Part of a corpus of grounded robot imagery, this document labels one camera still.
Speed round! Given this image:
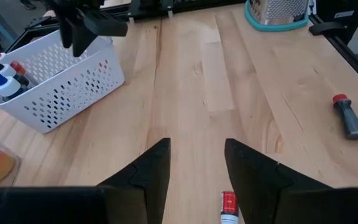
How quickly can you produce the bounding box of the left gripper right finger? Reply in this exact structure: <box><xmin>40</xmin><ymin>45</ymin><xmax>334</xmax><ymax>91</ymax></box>
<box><xmin>224</xmin><ymin>138</ymin><xmax>334</xmax><ymax>224</ymax></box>

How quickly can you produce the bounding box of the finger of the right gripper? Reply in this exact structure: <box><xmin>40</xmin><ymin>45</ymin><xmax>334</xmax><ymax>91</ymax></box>
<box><xmin>83</xmin><ymin>11</ymin><xmax>129</xmax><ymax>38</ymax></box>
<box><xmin>59</xmin><ymin>18</ymin><xmax>98</xmax><ymax>58</ymax></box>

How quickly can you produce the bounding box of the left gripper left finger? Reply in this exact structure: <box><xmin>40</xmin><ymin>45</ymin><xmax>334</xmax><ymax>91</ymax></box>
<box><xmin>96</xmin><ymin>138</ymin><xmax>172</xmax><ymax>224</ymax></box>

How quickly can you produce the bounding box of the red label dropper bottle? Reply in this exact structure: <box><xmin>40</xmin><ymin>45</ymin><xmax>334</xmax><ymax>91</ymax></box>
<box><xmin>220</xmin><ymin>190</ymin><xmax>240</xmax><ymax>224</ymax></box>

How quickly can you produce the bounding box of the red food colour bottle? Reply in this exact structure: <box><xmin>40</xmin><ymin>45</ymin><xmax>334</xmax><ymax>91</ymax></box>
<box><xmin>9</xmin><ymin>60</ymin><xmax>39</xmax><ymax>90</ymax></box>

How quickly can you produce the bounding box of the person's foot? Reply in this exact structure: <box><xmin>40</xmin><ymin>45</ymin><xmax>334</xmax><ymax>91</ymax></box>
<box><xmin>19</xmin><ymin>0</ymin><xmax>37</xmax><ymax>11</ymax></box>

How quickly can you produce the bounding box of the white perforated plastic basket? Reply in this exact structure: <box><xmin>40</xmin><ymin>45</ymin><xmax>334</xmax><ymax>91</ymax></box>
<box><xmin>0</xmin><ymin>29</ymin><xmax>126</xmax><ymax>134</ymax></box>

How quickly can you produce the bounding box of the dark bottle red cap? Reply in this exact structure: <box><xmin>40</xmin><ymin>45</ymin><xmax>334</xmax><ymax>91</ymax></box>
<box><xmin>332</xmin><ymin>93</ymin><xmax>358</xmax><ymax>141</ymax></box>

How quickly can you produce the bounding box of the teal box grater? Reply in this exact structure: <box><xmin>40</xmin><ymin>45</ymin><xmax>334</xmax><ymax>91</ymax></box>
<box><xmin>244</xmin><ymin>0</ymin><xmax>310</xmax><ymax>32</ymax></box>

